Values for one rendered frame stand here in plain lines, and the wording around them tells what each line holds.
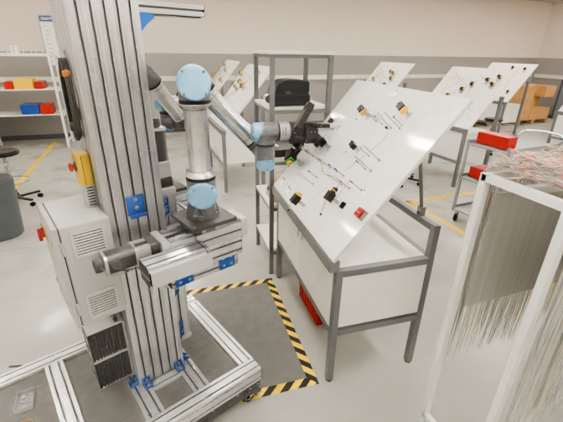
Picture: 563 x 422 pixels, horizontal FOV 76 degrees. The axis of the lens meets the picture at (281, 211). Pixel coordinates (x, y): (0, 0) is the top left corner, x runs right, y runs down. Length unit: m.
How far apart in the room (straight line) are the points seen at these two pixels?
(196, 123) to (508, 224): 1.36
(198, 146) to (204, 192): 0.18
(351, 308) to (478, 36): 11.61
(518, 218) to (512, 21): 12.33
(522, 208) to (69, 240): 1.86
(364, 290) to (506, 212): 0.81
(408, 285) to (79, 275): 1.68
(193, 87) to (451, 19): 11.31
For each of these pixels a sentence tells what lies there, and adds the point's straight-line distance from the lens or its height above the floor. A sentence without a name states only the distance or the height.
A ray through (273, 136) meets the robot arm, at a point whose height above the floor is 1.55.
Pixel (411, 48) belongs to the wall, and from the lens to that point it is 11.58.
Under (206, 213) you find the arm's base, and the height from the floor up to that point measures 1.20.
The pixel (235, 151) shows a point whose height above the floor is 0.57.
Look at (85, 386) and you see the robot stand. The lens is 2.38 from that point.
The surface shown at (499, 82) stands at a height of 1.48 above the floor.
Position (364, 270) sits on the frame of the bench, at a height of 0.79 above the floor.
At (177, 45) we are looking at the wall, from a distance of 9.18.
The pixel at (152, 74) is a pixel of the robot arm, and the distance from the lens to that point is 1.99.
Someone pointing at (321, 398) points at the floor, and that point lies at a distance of 2.39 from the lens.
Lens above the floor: 1.86
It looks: 24 degrees down
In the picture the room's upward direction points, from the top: 1 degrees clockwise
